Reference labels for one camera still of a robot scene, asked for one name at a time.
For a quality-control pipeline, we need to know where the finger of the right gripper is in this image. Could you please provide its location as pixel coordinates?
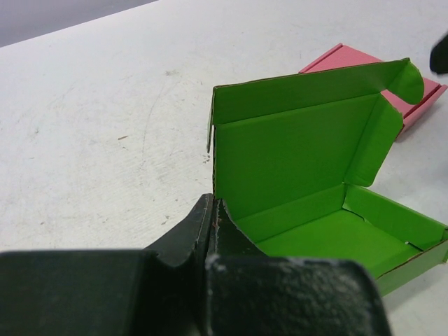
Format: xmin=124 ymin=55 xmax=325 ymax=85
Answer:
xmin=429 ymin=33 xmax=448 ymax=74

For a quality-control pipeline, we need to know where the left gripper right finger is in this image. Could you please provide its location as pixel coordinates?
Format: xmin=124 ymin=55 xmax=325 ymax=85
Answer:
xmin=206 ymin=200 xmax=391 ymax=335

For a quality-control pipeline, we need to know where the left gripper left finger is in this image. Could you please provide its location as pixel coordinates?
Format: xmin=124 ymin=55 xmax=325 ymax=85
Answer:
xmin=1 ymin=194 xmax=214 ymax=335

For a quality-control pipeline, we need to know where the green paper box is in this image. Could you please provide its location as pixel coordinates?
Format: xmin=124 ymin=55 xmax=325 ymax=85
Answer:
xmin=207 ymin=58 xmax=447 ymax=295

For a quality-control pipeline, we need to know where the pink paper box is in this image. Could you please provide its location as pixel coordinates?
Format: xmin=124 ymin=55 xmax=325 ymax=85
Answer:
xmin=299 ymin=43 xmax=448 ymax=133

